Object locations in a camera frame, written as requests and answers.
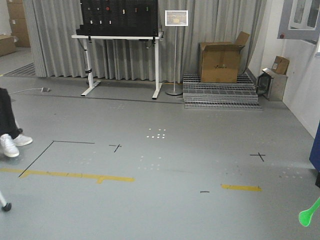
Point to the white standing desk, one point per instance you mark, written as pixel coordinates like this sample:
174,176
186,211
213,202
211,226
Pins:
123,57

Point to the grey curtain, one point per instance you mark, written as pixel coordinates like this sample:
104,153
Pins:
51,23

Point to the sign stand with picture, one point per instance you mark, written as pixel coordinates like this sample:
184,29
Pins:
176,18

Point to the metal box cabinet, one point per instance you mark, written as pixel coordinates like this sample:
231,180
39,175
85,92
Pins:
271,85

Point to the small cardboard box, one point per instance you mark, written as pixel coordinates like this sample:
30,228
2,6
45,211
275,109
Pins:
280,65

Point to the stacked metal grates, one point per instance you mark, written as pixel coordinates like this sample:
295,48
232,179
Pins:
224,96

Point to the stacked cardboard boxes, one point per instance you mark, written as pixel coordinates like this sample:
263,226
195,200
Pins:
13,27

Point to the black pegboard panel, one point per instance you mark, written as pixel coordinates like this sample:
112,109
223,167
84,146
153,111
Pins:
119,18

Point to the green plastic spoon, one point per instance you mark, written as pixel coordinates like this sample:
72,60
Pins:
305,216

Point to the person leg with white shoes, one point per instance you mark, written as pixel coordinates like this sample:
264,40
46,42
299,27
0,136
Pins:
11,136

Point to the large open cardboard box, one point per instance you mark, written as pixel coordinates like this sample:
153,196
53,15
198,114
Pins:
219,62

